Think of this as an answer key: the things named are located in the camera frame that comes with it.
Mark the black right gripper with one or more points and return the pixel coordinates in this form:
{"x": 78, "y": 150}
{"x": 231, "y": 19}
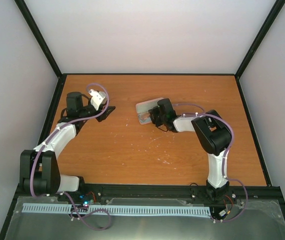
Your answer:
{"x": 152, "y": 112}

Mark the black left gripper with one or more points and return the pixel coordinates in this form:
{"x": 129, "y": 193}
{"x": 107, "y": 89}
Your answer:
{"x": 105, "y": 114}

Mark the orange transparent sunglasses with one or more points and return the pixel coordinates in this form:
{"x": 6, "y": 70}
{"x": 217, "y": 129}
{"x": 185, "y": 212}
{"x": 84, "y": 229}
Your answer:
{"x": 145, "y": 118}

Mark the white pink glasses case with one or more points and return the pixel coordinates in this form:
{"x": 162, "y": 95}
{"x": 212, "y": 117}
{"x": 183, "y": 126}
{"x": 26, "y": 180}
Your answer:
{"x": 145, "y": 106}

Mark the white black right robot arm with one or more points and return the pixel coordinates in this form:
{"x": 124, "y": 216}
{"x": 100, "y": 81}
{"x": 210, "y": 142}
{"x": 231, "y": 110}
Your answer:
{"x": 214, "y": 134}

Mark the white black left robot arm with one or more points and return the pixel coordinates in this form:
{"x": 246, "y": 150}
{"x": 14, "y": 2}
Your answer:
{"x": 39, "y": 170}

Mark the clear acrylic front plate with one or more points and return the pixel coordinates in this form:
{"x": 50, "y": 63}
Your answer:
{"x": 259, "y": 220}

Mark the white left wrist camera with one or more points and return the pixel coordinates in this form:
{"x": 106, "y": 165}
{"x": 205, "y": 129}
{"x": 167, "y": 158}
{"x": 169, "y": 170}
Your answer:
{"x": 98, "y": 98}

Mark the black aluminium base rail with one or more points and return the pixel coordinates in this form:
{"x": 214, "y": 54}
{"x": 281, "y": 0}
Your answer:
{"x": 191, "y": 194}

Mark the light blue slotted cable duct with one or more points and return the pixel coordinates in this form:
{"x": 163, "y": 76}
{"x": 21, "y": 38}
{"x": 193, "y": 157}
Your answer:
{"x": 120, "y": 210}

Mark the black enclosure frame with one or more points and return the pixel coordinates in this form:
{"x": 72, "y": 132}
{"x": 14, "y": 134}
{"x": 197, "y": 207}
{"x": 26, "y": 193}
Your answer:
{"x": 61, "y": 78}

